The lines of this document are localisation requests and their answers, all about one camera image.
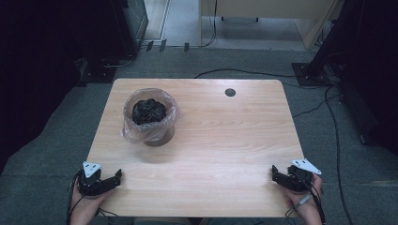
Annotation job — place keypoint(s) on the dark round table grommet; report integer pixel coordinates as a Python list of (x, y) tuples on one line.
[(230, 92)]

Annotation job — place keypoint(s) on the black stand base plate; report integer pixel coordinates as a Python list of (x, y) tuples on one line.
[(100, 75), (308, 75)]

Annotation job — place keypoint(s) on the bin with plastic bag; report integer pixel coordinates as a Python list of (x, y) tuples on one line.
[(134, 131)]

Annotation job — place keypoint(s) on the small black bracket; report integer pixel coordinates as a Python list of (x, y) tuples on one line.
[(162, 45), (150, 46), (186, 47)]

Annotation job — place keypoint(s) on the crumpled black plastic bag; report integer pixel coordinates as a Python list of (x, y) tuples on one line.
[(148, 111)]

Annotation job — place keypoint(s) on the person's legs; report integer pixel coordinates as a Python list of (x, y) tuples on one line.
[(219, 222)]

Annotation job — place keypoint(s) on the black equipment stand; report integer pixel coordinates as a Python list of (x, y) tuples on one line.
[(369, 62)]

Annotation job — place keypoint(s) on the dark round trash bin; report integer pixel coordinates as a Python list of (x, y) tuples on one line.
[(162, 137)]

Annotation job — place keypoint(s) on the person's left hand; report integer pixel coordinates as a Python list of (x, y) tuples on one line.
[(89, 204)]

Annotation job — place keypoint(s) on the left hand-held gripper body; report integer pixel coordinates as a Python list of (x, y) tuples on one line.
[(89, 181)]

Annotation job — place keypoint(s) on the black curtain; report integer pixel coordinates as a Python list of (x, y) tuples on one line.
[(37, 62)]

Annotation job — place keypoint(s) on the dark cabinet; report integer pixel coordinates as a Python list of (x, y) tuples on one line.
[(136, 18)]

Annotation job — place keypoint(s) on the person's right hand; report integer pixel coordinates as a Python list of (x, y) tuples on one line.
[(302, 200)]

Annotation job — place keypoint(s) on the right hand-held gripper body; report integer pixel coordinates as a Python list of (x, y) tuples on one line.
[(300, 179)]

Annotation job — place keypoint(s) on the light wooden furniture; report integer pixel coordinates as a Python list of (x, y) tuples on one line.
[(266, 7)]

